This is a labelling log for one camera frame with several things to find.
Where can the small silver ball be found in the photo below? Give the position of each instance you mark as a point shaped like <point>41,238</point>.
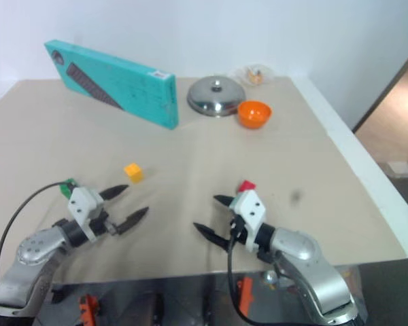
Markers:
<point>270,277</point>

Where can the orange plastic bowl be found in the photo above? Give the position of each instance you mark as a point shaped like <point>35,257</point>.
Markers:
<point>254,113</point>

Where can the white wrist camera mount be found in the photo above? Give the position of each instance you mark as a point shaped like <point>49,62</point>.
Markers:
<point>253,212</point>
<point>83,207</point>

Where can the yellow cube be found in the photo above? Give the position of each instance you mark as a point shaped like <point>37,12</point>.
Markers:
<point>134,172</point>

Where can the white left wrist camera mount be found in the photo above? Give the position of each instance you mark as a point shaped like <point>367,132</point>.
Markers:
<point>83,207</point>

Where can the teal keyboard box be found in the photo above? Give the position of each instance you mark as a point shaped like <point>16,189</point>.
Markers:
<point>122,85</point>

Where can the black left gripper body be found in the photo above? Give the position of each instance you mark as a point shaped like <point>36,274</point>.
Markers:
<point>100,225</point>

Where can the clear plastic bag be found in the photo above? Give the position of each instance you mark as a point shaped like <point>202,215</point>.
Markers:
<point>255,75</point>

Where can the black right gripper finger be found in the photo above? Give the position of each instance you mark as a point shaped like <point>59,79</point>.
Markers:
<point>212,236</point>
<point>225,201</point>

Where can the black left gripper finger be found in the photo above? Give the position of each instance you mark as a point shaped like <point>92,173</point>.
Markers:
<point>132,220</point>
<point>114,192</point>

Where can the stainless steel dome lid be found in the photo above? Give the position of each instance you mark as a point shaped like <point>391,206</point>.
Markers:
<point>216,98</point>

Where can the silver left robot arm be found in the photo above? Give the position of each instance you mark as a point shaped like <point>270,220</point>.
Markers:
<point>30,258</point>

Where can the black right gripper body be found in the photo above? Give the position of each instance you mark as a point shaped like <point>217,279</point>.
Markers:
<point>238,232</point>

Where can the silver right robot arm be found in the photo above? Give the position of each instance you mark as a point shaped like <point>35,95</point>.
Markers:
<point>309,271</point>

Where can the orange clamp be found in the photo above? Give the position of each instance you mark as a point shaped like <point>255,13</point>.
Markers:
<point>88,309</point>
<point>246,295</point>

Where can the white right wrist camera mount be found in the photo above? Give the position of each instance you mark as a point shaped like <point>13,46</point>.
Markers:
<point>253,212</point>

